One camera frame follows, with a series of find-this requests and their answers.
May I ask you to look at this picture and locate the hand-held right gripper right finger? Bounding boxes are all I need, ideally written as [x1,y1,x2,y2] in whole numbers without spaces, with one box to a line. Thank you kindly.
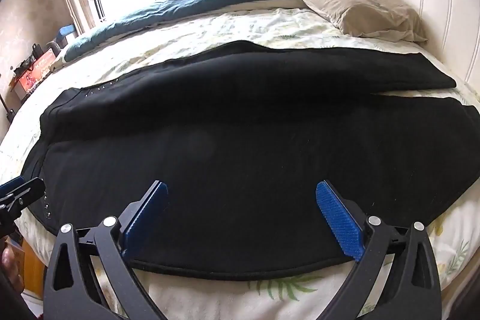
[315,181,446,320]

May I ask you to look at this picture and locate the person's left hand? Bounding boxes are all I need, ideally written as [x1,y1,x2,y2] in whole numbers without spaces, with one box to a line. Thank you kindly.
[0,241,25,291]

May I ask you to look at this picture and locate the blue chair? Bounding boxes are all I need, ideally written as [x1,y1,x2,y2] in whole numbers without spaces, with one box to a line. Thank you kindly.
[48,25,78,52]

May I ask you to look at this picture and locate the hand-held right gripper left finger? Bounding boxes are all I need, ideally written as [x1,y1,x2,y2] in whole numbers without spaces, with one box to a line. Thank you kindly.
[40,179,169,320]

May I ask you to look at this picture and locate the wooden bed frame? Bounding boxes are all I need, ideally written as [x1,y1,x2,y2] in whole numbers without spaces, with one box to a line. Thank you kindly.
[15,230,51,306]

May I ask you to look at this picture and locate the black pants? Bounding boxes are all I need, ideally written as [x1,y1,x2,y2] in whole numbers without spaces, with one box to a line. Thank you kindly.
[22,40,480,281]

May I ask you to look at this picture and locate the red box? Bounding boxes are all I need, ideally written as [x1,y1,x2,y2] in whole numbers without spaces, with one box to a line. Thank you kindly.
[13,49,58,96]

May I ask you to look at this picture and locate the beige pillow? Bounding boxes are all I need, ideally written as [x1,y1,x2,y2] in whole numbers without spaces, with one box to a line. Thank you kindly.
[290,0,429,43]

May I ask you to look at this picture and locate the floral bed sheet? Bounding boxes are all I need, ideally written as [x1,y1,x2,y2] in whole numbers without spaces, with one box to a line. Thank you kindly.
[0,7,480,320]

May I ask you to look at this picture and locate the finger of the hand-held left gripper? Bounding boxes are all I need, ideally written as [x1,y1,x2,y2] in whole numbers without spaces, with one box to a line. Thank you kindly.
[0,175,46,231]

